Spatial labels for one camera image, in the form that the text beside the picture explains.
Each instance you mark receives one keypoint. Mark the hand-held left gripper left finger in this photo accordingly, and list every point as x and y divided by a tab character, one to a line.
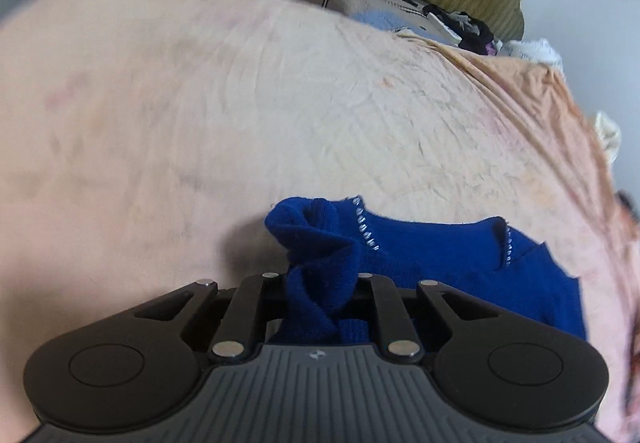
260	310

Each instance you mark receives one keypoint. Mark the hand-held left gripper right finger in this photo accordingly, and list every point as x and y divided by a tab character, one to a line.
382	308

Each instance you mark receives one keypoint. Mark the blue knit sweater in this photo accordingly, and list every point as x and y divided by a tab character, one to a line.
450	268

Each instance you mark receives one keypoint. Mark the pink bed blanket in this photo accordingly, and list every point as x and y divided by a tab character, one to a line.
225	123

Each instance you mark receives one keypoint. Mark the cream crumpled cloth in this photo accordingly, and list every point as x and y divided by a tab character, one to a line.
609	135

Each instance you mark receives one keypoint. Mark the light blue fluffy cloth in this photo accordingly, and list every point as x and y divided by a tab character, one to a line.
377	20

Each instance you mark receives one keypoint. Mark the black patterned cloth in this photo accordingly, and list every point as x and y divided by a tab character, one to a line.
470	30

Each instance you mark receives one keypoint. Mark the white crumpled cloth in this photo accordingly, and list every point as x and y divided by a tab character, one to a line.
532	52

